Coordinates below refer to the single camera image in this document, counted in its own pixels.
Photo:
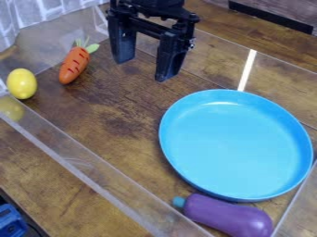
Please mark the blue plastic plate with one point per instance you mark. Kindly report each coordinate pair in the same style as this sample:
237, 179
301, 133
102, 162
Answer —
236, 145

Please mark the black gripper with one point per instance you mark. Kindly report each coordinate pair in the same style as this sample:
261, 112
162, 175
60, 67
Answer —
129, 15

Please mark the orange toy carrot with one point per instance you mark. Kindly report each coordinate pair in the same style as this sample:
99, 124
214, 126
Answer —
75, 61

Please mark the clear acrylic enclosure wall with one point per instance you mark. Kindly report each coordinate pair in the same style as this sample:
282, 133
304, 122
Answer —
80, 163

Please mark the blue device at corner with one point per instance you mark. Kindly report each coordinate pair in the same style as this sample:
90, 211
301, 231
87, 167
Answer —
12, 223

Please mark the black bar on table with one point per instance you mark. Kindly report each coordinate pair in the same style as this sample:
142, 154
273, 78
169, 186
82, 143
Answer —
282, 21

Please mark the yellow toy lemon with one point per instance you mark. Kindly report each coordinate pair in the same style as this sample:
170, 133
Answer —
22, 83

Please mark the white lattice curtain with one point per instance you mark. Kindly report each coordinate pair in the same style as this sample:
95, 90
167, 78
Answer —
23, 13

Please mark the purple toy eggplant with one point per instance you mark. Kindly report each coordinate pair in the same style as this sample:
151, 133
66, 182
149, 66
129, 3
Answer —
238, 221

